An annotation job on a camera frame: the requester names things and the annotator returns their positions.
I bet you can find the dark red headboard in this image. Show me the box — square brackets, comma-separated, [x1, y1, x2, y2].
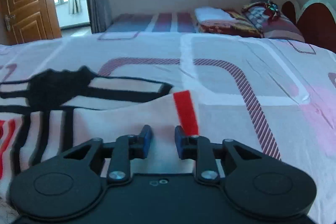
[281, 0, 336, 52]

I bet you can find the striped white black red sweater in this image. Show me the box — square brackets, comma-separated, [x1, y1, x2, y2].
[1, 64, 198, 208]

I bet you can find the folded red patterned blanket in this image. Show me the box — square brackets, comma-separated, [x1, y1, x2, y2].
[194, 6, 263, 38]

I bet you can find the patterned white pink bedsheet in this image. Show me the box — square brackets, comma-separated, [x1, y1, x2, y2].
[1, 32, 335, 223]

